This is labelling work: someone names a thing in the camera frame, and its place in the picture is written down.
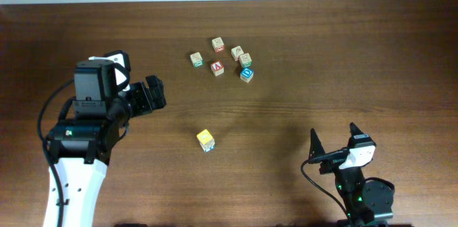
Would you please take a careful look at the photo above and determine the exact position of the blue D wooden block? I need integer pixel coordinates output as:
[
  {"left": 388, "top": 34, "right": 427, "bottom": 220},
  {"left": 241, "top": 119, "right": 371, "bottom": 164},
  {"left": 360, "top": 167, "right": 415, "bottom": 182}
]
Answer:
[{"left": 240, "top": 67, "right": 254, "bottom": 83}]

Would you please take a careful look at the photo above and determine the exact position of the red A wooden block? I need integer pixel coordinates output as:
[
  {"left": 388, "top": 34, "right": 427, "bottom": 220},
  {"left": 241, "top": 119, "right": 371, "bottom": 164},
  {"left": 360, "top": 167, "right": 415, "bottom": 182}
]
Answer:
[{"left": 210, "top": 61, "right": 225, "bottom": 76}]

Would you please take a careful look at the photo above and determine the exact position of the green V wooden block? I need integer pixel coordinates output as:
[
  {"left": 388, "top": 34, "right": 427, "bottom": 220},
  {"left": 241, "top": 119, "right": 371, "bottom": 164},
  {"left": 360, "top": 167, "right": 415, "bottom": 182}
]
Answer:
[{"left": 190, "top": 52, "right": 203, "bottom": 67}]

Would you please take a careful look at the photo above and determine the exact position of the green B wooden block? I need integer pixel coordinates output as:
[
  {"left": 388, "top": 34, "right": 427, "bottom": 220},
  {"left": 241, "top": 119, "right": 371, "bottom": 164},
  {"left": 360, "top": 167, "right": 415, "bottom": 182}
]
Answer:
[{"left": 238, "top": 53, "right": 253, "bottom": 68}]

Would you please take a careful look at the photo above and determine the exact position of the blue I wooden block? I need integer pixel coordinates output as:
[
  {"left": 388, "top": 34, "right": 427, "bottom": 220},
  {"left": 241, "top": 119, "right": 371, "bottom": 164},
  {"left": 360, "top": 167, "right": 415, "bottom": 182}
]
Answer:
[{"left": 197, "top": 130, "right": 215, "bottom": 148}]

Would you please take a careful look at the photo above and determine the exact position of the red E wooden block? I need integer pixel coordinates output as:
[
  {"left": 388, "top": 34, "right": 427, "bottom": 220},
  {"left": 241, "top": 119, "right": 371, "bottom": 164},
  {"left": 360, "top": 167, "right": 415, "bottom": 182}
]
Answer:
[{"left": 211, "top": 37, "right": 225, "bottom": 52}]

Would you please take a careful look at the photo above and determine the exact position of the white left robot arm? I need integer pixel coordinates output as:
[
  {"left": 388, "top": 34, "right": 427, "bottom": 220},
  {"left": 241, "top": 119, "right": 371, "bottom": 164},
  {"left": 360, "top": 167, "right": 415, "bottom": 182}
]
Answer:
[{"left": 39, "top": 50, "right": 167, "bottom": 226}]

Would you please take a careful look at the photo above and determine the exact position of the blue H wooden block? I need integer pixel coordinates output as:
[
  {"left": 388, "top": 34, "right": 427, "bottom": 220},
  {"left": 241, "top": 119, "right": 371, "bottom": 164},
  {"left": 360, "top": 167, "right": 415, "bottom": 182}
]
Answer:
[{"left": 203, "top": 145, "right": 215, "bottom": 153}]

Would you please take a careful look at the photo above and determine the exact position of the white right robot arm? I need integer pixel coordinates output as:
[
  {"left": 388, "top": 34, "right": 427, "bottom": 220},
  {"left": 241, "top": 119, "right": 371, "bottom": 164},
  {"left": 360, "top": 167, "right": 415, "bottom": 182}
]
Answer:
[{"left": 301, "top": 123, "right": 395, "bottom": 227}]

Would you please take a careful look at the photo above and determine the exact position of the wooden K red block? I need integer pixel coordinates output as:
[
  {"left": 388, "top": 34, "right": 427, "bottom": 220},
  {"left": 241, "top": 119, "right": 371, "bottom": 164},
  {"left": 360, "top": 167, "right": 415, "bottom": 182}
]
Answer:
[{"left": 231, "top": 46, "right": 244, "bottom": 61}]

